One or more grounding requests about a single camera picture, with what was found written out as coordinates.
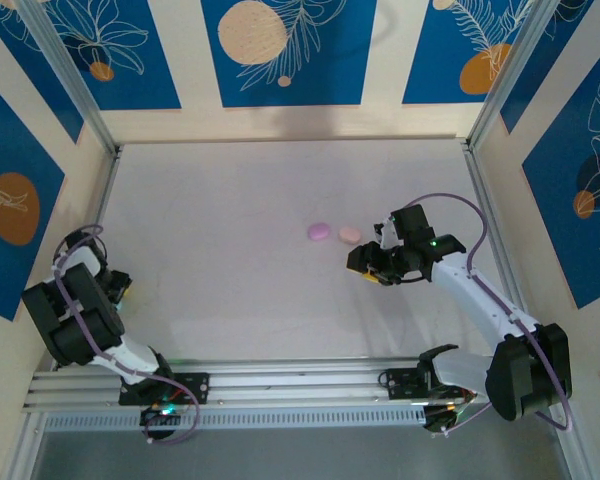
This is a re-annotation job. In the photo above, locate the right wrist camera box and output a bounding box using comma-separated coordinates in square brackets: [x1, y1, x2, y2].
[372, 213, 399, 250]

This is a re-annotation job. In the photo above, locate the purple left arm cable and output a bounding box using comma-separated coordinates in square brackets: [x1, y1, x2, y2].
[52, 224, 201, 447]

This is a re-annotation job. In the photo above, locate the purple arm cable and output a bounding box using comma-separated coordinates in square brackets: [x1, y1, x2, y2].
[392, 192, 576, 439]
[52, 224, 201, 447]

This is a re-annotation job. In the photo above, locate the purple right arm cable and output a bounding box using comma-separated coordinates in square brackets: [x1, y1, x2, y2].
[392, 192, 576, 439]

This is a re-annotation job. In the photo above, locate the aluminium side rail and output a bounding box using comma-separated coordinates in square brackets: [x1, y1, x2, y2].
[49, 144, 124, 366]
[462, 142, 544, 359]

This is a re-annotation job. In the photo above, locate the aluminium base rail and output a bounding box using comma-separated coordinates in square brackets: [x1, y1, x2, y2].
[22, 355, 576, 415]

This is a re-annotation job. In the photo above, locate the slotted grey cable tray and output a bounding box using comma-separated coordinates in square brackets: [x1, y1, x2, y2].
[44, 405, 427, 432]

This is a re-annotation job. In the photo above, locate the aluminium frame leg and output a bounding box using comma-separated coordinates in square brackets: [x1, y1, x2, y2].
[4, 412, 49, 480]
[547, 399, 584, 480]

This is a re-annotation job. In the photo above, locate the aluminium frame post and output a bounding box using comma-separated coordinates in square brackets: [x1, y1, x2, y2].
[17, 0, 121, 157]
[467, 0, 564, 151]

